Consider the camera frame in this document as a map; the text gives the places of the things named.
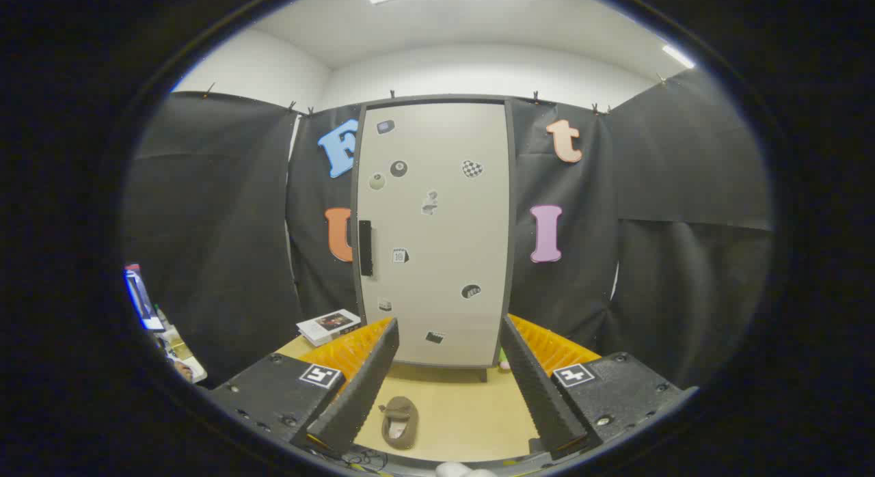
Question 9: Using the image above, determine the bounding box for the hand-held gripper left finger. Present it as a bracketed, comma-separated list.
[208, 317, 401, 457]

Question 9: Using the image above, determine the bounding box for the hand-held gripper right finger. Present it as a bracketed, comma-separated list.
[499, 313, 699, 461]

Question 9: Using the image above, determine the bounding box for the white book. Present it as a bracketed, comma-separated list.
[296, 309, 362, 346]

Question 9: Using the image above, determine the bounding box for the pile of desk clutter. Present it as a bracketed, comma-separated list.
[154, 303, 208, 383]

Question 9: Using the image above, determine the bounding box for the grey shoe cabinet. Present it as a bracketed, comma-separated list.
[350, 96, 517, 383]

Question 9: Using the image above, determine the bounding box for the black backdrop cloth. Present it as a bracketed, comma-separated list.
[123, 67, 775, 389]

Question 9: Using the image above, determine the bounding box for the brown fuzzy slipper shoe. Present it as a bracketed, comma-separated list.
[379, 396, 420, 450]

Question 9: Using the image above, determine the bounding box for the blue display screen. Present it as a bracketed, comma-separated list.
[124, 264, 165, 331]

